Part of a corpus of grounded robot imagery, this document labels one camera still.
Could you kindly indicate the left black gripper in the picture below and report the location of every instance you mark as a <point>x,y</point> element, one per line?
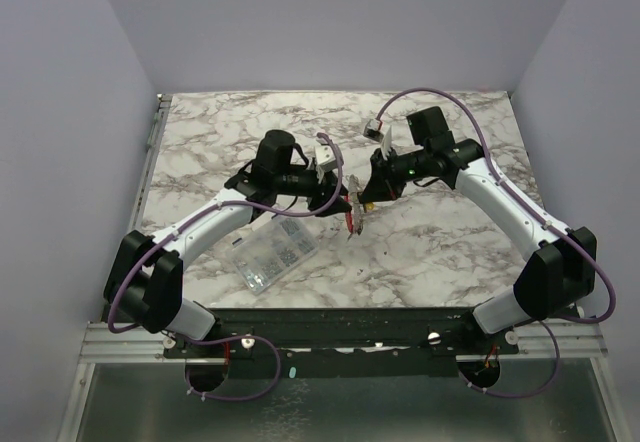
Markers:
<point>322,192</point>

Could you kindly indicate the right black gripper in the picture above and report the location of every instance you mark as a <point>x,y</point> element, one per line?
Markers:
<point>381,174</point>

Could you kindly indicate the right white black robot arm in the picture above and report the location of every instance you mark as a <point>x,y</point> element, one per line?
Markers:
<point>556,272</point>

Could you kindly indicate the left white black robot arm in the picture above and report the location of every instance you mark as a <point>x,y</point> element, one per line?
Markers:
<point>146,280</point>

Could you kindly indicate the clear plastic screw box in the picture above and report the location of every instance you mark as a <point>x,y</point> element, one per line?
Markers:
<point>265,256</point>

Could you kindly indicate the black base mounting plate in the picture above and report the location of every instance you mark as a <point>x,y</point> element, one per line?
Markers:
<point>341,343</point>

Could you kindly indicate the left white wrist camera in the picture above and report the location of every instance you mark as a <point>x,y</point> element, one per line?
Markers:
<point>325,159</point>

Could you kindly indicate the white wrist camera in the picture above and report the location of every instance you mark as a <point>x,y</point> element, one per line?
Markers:
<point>381,133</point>
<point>325,159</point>

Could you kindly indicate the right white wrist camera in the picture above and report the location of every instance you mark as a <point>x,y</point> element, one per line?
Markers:
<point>381,133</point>

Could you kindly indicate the aluminium left side rail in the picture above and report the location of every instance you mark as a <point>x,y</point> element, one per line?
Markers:
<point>152,149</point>

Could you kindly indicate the aluminium rail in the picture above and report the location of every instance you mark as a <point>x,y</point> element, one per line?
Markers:
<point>535,341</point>
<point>152,149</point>

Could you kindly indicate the aluminium front rail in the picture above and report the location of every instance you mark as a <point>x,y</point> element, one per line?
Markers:
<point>535,341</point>

